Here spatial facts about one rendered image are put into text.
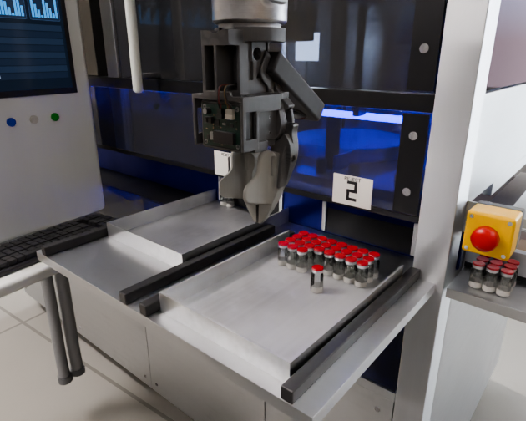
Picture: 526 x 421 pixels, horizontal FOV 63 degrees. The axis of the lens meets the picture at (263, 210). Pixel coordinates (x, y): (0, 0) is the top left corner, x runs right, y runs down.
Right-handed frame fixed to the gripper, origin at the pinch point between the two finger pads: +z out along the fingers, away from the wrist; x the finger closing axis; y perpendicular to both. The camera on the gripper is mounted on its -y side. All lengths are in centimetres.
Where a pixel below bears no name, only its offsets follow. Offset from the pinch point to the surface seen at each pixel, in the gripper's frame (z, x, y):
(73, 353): 81, -100, -17
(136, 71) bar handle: -14, -65, -29
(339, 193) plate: 8.3, -9.7, -35.6
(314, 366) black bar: 19.4, 7.6, -1.1
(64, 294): 58, -101, -17
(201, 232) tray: 21, -39, -25
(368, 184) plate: 5.3, -3.6, -35.6
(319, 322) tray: 21.2, 1.6, -11.7
